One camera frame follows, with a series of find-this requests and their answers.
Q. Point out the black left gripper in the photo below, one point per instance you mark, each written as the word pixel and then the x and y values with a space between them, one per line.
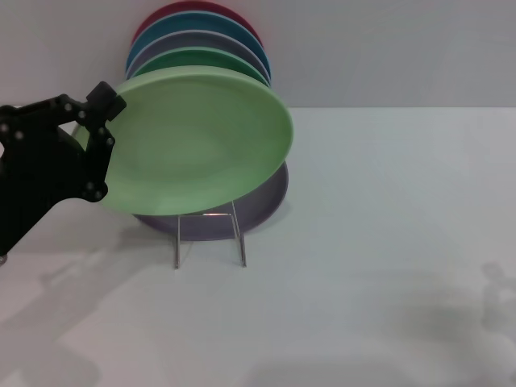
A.
pixel 36 181

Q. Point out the light green plate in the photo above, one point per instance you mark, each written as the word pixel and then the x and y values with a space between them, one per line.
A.
pixel 193 141

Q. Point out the dark green plate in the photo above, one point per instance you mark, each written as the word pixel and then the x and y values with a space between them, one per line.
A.
pixel 193 56

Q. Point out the grey purple plate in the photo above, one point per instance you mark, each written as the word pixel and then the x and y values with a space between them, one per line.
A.
pixel 193 40

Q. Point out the teal blue plate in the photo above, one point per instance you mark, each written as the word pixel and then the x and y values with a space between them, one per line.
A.
pixel 193 22

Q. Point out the maroon plate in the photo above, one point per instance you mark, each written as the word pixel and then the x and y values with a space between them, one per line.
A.
pixel 193 5

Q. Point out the lavender plate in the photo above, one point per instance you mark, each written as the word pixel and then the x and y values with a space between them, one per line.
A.
pixel 262 201

